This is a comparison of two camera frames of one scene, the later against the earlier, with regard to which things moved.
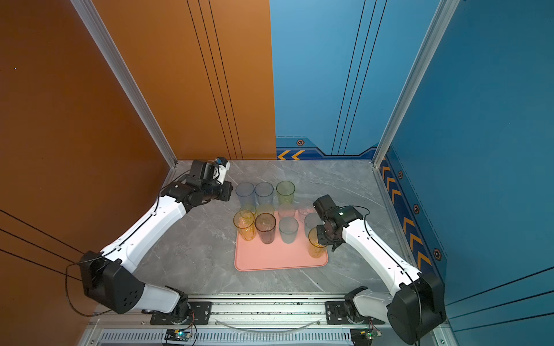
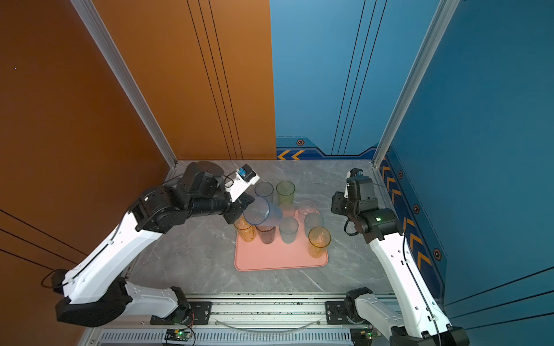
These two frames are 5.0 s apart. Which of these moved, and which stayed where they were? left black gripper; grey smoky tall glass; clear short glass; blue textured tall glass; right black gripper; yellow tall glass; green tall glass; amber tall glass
Moved: blue textured tall glass; left black gripper; right black gripper
Stayed: clear short glass; green tall glass; grey smoky tall glass; yellow tall glass; amber tall glass
